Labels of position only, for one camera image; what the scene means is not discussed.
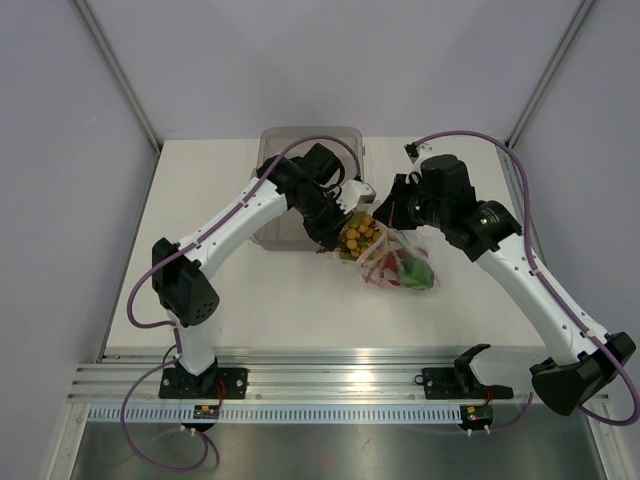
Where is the yellow toy grape bunch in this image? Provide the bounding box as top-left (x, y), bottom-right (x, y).
top-left (337, 211), bottom-right (382, 261)

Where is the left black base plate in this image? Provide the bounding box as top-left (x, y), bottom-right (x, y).
top-left (158, 367), bottom-right (248, 400)

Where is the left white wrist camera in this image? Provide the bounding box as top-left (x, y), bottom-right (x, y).
top-left (336, 179), bottom-right (376, 213)

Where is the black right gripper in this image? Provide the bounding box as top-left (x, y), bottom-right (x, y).
top-left (374, 174), bottom-right (449, 230)

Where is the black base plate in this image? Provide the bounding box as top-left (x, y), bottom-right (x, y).
top-left (413, 366), bottom-right (514, 400)
top-left (158, 367), bottom-right (248, 400)

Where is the purple cable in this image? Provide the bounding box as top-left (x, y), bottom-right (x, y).
top-left (119, 133), bottom-right (364, 474)
top-left (402, 130), bottom-right (636, 435)

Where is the left aluminium frame post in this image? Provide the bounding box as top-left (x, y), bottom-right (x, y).
top-left (70, 0), bottom-right (163, 158)

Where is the white slotted cable duct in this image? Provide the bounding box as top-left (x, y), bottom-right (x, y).
top-left (88, 404), bottom-right (462, 425)

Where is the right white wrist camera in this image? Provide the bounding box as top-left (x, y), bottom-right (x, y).
top-left (404, 142), bottom-right (434, 164)

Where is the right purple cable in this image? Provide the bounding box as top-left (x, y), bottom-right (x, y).
top-left (402, 130), bottom-right (636, 435)

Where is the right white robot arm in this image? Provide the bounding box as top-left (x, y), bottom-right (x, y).
top-left (373, 154), bottom-right (636, 416)

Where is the red toy lobster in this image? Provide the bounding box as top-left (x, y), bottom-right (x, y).
top-left (363, 249), bottom-right (414, 288)

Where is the green toy bell pepper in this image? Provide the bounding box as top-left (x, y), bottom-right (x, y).
top-left (397, 257), bottom-right (435, 290)

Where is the aluminium mounting rail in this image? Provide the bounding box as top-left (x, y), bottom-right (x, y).
top-left (67, 347), bottom-right (611, 404)

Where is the clear plastic tray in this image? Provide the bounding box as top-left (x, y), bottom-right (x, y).
top-left (251, 126), bottom-right (364, 251)

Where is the clear zip top bag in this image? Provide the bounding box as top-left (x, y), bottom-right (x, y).
top-left (332, 210), bottom-right (439, 292)

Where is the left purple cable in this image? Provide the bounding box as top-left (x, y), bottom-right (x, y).
top-left (119, 133), bottom-right (364, 474)

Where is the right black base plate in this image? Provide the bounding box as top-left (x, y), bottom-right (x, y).
top-left (413, 366), bottom-right (514, 400)

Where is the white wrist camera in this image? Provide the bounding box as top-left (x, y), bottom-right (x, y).
top-left (404, 142), bottom-right (434, 164)
top-left (336, 179), bottom-right (376, 213)

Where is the aluminium frame post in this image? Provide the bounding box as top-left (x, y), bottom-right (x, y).
top-left (505, 0), bottom-right (598, 149)
top-left (70, 0), bottom-right (163, 158)

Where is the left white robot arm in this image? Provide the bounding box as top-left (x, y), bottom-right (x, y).
top-left (151, 143), bottom-right (347, 399)

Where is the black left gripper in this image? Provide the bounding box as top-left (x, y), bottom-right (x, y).
top-left (294, 191), bottom-right (354, 251)

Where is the right aluminium frame post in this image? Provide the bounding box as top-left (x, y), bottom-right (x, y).
top-left (505, 0), bottom-right (598, 149)

